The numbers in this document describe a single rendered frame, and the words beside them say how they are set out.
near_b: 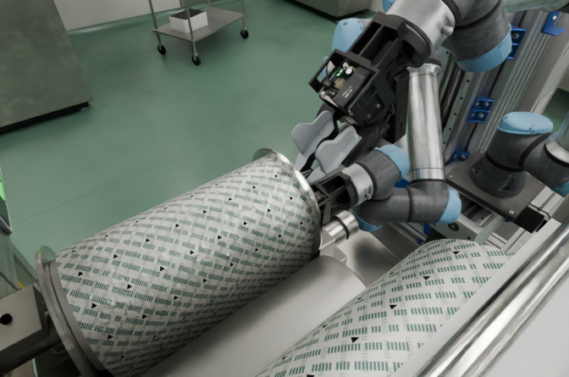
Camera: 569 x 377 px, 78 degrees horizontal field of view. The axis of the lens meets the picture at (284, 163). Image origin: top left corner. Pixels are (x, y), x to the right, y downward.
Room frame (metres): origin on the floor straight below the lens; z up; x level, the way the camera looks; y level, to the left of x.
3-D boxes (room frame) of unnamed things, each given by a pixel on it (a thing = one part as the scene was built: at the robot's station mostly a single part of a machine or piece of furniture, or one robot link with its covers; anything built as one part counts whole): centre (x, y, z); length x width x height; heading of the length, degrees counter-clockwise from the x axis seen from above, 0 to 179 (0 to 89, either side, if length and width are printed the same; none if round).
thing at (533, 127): (0.79, -0.66, 0.98); 0.13 x 0.12 x 0.14; 23
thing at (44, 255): (0.16, 0.20, 1.25); 0.15 x 0.01 x 0.15; 36
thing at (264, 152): (0.30, 0.00, 1.25); 0.15 x 0.01 x 0.15; 36
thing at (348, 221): (0.33, -0.09, 1.18); 0.04 x 0.02 x 0.04; 36
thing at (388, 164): (0.52, -0.19, 1.11); 0.11 x 0.08 x 0.09; 126
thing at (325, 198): (0.42, -0.06, 1.12); 0.12 x 0.08 x 0.09; 126
